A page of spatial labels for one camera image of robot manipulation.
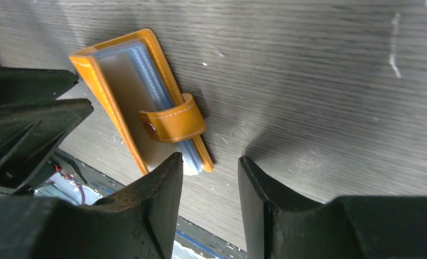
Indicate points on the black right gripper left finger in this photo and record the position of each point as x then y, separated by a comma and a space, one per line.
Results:
21, 222

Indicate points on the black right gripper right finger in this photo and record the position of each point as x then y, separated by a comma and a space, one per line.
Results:
281, 223

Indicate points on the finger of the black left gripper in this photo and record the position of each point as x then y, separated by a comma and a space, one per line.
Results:
29, 135
19, 85

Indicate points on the orange leather card holder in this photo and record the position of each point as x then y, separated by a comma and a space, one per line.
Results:
133, 81

